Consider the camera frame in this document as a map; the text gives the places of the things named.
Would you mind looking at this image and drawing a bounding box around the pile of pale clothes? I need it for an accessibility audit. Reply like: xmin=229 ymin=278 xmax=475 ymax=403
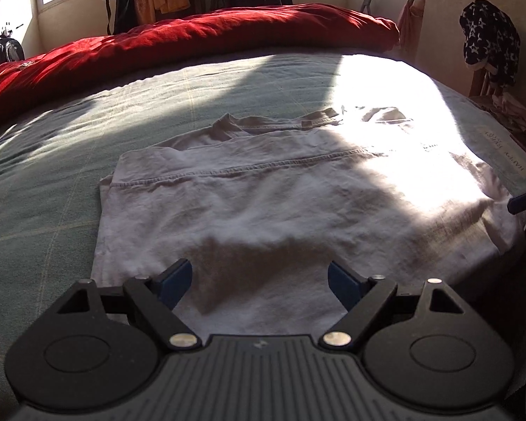
xmin=478 ymin=92 xmax=526 ymax=133

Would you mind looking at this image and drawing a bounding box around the wooden chair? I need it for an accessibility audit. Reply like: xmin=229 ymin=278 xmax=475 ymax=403
xmin=468 ymin=59 xmax=509 ymax=97

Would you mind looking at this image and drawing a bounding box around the green plaid bed sheet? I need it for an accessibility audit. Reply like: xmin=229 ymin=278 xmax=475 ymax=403
xmin=0 ymin=50 xmax=526 ymax=421

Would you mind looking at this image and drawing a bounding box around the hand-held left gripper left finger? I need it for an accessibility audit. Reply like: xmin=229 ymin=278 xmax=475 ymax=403
xmin=57 ymin=258 xmax=200 ymax=350

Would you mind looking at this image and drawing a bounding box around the black backpack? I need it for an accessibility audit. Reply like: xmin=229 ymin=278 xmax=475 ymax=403
xmin=0 ymin=31 xmax=26 ymax=66

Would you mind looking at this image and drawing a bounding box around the red duvet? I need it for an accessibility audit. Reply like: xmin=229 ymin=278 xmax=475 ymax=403
xmin=0 ymin=4 xmax=400 ymax=129

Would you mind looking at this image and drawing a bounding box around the pink curtain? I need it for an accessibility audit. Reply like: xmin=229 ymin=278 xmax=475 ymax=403
xmin=397 ymin=0 xmax=428 ymax=51

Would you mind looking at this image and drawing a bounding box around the white long-sleeve shirt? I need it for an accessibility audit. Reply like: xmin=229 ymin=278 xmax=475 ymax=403
xmin=90 ymin=106 xmax=524 ymax=343

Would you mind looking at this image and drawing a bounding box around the dark star-print garment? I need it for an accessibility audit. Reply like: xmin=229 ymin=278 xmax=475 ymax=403
xmin=459 ymin=0 xmax=521 ymax=86

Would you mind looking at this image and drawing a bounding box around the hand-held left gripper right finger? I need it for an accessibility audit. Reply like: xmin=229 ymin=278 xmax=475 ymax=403
xmin=320 ymin=261 xmax=467 ymax=348

